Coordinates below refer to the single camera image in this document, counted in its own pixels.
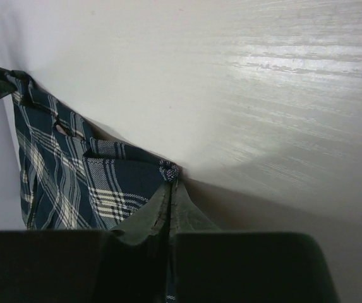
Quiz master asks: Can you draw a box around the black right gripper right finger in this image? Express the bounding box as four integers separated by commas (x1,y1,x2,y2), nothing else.
170,181,339,302

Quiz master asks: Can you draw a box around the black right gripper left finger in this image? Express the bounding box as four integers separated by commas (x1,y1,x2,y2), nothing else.
0,184,171,302

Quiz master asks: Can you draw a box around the navy plaid pleated skirt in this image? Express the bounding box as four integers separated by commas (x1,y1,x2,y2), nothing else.
5,71,180,303

